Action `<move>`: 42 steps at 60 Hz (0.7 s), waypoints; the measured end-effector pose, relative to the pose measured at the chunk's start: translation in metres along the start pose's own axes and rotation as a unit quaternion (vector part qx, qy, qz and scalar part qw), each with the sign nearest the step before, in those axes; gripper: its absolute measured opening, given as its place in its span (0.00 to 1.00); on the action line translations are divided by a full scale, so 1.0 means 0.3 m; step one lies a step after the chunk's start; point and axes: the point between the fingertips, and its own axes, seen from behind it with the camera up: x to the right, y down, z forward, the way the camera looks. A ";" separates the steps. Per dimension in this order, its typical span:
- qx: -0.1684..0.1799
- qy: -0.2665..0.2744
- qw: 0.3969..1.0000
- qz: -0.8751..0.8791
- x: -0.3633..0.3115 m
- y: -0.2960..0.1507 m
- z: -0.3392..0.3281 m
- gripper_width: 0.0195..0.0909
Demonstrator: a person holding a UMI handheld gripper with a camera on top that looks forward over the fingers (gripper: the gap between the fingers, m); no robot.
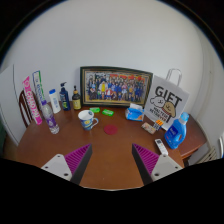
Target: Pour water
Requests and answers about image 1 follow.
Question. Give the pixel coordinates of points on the blue tissue pack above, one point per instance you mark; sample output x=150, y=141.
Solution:
x=135, y=114

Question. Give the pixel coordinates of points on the white bottle with blue cap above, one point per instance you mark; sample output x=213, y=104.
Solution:
x=54, y=101

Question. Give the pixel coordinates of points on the framed group photo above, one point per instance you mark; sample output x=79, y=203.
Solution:
x=115, y=86

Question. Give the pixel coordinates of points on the clear purple-capped water bottle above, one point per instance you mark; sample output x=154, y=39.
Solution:
x=50, y=120

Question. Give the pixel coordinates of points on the white remote control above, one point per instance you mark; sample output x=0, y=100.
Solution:
x=161, y=146

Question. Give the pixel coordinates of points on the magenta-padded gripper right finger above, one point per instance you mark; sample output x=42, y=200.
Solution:
x=146, y=160

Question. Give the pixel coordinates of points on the flat round red coaster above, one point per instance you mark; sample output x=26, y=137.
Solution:
x=110, y=129

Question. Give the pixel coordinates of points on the blue painted mug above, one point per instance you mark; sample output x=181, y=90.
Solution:
x=86, y=120

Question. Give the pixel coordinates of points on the pink shuttlecock tube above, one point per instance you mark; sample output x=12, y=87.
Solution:
x=32, y=101

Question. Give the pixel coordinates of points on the brown wooden chair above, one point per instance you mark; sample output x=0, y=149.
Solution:
x=24, y=110

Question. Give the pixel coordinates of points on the white printed paper gift bag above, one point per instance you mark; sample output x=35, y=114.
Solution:
x=166, y=101

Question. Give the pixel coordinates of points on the blue detergent bottle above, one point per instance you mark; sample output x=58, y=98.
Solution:
x=176, y=133

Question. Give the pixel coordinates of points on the small colourful puzzle cube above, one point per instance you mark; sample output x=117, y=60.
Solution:
x=158, y=124

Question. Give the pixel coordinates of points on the white green shuttlecock tube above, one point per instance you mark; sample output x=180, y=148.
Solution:
x=39, y=89

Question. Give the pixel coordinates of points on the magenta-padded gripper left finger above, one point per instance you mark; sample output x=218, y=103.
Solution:
x=78, y=159

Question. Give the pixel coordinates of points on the brown bottle with yellow label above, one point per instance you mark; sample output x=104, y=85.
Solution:
x=76, y=100

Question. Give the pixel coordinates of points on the white radiator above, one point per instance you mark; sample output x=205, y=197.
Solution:
x=208, y=155

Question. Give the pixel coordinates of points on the dark blue pump bottle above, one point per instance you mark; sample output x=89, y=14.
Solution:
x=64, y=99

